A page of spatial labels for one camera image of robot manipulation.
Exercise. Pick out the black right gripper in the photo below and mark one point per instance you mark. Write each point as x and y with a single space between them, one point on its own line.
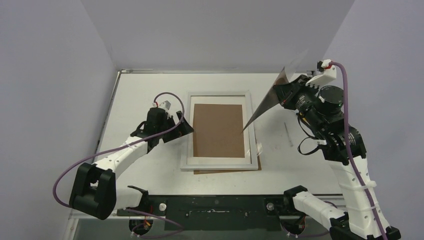
291 93

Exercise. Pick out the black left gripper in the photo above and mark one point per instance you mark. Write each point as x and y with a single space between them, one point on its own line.
183 128

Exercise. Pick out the clear handle screwdriver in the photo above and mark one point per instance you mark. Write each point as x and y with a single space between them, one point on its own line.
288 135

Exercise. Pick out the sunset landscape photo print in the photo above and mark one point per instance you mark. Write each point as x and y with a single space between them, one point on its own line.
265 102

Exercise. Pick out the brown fibreboard backing board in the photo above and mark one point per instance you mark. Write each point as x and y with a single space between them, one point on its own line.
218 131

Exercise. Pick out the white picture frame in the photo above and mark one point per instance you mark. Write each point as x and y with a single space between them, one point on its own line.
218 165

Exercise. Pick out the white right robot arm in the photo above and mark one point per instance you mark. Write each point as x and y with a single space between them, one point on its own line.
363 218

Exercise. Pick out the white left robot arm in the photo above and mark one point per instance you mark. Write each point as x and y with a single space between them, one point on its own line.
95 190

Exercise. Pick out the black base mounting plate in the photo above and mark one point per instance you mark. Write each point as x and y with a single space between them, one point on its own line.
234 223

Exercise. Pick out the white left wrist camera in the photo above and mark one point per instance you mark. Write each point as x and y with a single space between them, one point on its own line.
165 105

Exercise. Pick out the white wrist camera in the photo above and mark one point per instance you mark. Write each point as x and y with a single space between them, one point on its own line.
328 74
165 105

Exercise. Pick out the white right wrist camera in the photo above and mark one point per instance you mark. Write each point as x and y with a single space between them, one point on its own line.
328 74

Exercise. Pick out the aluminium table front rail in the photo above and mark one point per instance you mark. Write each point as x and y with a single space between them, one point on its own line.
179 206

